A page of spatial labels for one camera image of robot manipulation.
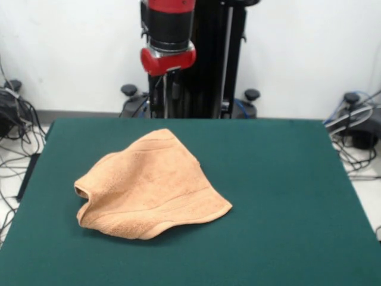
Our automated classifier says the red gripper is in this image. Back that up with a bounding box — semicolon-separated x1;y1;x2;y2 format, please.
140;41;197;108

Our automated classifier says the tan terry towel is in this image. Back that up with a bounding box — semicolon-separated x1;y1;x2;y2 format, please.
73;128;233;241

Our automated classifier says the dark green table cloth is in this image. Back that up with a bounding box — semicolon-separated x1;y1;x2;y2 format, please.
0;118;381;286

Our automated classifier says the dark grey stand base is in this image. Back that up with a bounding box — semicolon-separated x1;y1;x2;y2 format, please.
0;88;21;138
326;92;381;150

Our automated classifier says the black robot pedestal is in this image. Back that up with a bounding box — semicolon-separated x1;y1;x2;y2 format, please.
118;0;261;120

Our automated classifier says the blue cable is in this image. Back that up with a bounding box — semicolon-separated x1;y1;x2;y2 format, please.
233;99;254;119
323;90;381;125

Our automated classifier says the black cable tangle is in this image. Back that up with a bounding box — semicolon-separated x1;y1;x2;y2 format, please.
0;56;47;248
324;89;381;242

